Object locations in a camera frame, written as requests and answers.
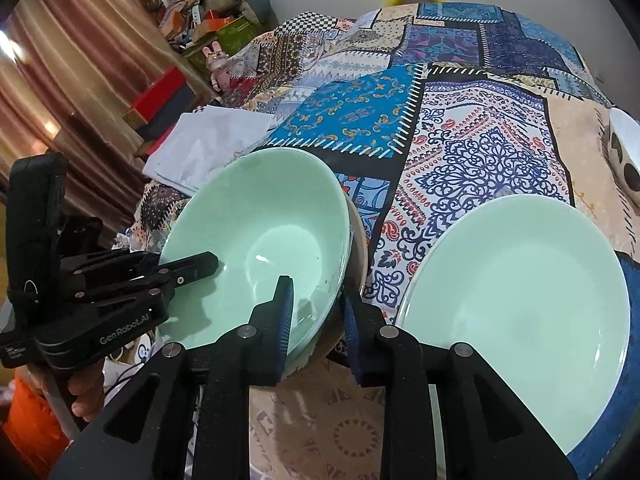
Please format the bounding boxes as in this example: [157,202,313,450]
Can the mint green bowl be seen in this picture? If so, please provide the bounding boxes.
[157,148,352,368]

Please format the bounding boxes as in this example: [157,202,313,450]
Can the pink bowl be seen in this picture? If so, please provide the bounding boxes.
[299,194,369,371]

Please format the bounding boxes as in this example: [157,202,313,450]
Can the mint green plate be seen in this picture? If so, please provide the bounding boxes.
[397,194,630,452]

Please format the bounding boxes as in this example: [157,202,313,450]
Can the person's left hand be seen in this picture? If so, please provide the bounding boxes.
[29,358,106,424]

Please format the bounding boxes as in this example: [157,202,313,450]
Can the orange sleeve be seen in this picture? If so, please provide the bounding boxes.
[1,375,70,479]

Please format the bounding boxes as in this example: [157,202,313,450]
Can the white folded cloth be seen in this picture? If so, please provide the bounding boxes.
[142,105,273,196]

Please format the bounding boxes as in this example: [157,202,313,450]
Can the red box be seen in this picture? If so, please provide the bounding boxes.
[122,67,186,129]

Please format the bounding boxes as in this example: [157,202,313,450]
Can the pink bunny toy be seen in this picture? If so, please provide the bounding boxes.
[202,41,231,93]

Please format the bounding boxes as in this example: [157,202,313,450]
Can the pink brown curtain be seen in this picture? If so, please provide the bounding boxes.
[1,0,213,238]

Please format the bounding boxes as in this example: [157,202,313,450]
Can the green cardboard box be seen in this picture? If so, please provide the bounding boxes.
[182,16,265,77]

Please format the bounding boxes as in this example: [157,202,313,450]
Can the white bowl black spots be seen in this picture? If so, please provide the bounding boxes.
[605,107,640,207]

